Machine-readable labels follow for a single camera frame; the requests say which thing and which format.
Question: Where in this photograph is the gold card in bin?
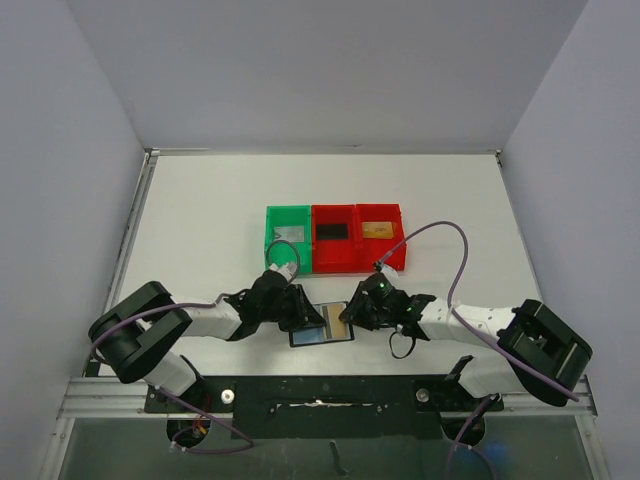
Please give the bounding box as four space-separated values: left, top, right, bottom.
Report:
361 221 396 240

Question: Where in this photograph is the black card in bin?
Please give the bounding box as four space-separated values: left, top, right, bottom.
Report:
316 223 349 241

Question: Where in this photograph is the gold card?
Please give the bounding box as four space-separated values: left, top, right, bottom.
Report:
323 303 350 341
361 221 396 240

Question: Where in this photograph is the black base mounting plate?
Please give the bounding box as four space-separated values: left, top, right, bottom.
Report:
144 374 504 441

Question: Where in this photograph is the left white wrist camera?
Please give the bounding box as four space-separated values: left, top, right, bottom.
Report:
268 262 299 281

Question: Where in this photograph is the red plastic bin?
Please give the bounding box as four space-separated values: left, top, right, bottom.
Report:
311 204 358 274
355 203 405 272

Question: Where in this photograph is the black leather card holder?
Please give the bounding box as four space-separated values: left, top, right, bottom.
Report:
289 302 355 348

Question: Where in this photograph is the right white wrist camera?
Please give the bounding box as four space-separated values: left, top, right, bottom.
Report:
374 260 399 278

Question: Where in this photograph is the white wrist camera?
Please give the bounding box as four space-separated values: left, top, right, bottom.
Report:
268 262 299 281
374 260 399 278

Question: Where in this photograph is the silver card in bin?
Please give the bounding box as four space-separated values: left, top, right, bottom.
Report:
273 225 305 243

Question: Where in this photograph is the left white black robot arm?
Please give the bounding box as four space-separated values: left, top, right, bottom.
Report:
88 266 326 396

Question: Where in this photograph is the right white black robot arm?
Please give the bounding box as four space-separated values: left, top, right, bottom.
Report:
340 273 593 407

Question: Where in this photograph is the green plastic bin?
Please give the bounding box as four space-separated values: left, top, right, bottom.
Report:
264 205 312 275

